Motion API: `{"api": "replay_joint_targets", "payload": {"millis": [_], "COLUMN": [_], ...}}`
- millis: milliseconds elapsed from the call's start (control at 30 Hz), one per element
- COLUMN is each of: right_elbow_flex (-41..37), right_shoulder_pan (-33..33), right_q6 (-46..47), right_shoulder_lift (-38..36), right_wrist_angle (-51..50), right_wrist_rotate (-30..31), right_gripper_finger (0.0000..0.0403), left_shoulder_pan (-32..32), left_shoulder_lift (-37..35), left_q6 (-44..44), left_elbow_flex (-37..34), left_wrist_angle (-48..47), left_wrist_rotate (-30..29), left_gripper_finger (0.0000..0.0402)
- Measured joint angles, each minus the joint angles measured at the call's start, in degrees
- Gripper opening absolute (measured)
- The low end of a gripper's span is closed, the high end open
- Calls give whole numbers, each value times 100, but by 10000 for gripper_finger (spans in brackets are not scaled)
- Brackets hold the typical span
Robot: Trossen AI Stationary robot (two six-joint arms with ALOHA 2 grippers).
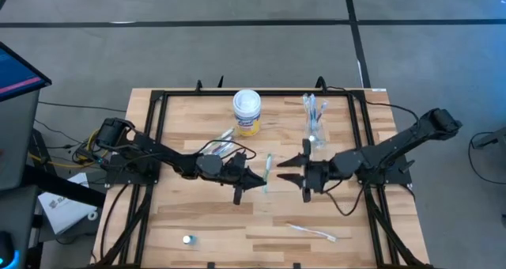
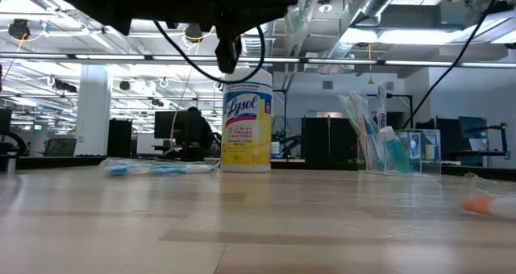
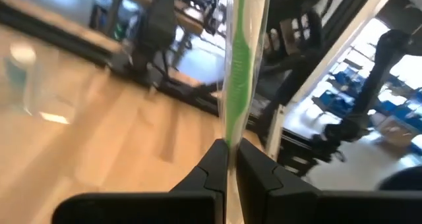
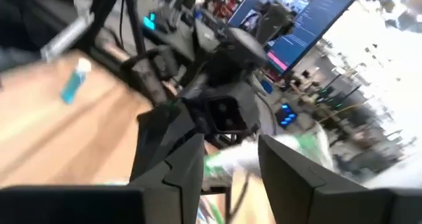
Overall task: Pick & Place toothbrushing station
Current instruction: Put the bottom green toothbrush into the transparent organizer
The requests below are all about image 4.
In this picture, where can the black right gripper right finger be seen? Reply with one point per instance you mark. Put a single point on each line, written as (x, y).
(290, 184)

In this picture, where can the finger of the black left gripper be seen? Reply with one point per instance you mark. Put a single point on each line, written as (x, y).
(161, 131)

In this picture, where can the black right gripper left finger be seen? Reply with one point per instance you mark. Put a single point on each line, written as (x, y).
(178, 184)

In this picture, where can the green toothbrush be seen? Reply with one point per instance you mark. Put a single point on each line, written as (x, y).
(237, 156)

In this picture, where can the blue mouthwash bottle white cap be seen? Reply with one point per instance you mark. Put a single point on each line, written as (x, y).
(74, 84)

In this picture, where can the black device blue lights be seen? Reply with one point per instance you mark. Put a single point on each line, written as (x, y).
(287, 115)

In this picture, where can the blue screen monitor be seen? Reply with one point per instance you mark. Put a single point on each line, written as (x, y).
(316, 16)

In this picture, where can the black mouse blue glow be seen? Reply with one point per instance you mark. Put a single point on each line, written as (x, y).
(149, 21)

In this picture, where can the silver metal bar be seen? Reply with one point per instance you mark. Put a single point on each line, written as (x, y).
(66, 39)

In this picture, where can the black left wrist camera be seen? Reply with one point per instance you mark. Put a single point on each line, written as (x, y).
(227, 115)

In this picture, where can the black metal table frame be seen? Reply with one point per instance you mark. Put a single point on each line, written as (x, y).
(132, 23)

